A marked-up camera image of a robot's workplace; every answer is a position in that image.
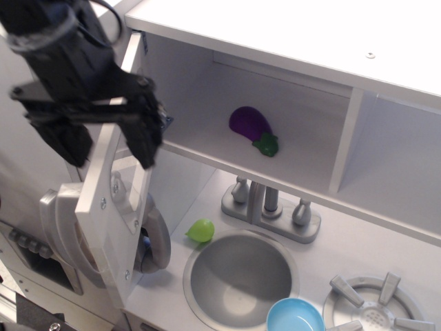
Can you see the white toy kitchen cabinet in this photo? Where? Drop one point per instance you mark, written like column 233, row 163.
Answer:
column 352, row 91

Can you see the white microwave door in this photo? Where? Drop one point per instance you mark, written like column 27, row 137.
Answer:
column 111, row 216

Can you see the grey toy sink bowl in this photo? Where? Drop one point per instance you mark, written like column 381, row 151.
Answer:
column 231, row 282

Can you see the black base with screw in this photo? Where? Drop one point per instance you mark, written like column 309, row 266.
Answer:
column 19, row 313

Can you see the grey toy faucet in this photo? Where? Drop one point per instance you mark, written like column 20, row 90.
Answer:
column 261, row 205

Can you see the grey ice dispenser panel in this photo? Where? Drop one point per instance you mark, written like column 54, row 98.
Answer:
column 39, row 257

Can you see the purple toy eggplant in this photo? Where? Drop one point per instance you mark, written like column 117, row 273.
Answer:
column 250, row 123

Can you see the blue plastic bowl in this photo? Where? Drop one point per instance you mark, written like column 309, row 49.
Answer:
column 294, row 314

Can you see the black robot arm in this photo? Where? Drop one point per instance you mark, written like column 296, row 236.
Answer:
column 27, row 17

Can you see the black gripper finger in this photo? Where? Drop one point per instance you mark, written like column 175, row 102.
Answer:
column 143, row 140
column 72, row 142

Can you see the grey fridge door handle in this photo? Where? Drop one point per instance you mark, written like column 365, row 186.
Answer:
column 59, row 223

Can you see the green toy pear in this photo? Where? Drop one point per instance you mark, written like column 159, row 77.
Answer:
column 201, row 231

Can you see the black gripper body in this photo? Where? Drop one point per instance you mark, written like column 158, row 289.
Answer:
column 79, row 82

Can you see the grey toy stove burner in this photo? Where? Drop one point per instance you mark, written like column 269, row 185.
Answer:
column 371, row 303

